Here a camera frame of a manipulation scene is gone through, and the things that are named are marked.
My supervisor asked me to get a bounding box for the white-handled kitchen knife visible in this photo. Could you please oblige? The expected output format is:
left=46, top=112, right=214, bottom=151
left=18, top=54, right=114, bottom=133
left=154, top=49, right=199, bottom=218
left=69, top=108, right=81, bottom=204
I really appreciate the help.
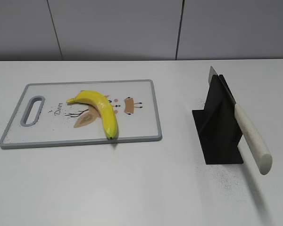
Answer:
left=208, top=66, right=273, bottom=175

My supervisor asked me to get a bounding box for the yellow plastic banana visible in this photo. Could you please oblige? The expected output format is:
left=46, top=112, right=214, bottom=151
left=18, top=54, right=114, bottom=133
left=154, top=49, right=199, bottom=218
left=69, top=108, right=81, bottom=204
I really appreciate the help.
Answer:
left=66, top=90, right=118, bottom=140

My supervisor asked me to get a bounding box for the black knife stand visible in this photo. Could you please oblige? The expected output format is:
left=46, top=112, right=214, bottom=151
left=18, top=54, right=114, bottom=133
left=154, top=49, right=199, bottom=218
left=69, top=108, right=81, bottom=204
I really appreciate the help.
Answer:
left=192, top=75, right=243, bottom=165

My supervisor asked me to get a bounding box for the white grey-rimmed cutting board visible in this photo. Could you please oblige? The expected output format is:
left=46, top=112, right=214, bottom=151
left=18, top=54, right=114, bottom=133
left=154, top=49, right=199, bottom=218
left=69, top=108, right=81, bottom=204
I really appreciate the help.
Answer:
left=0, top=80, right=162, bottom=149

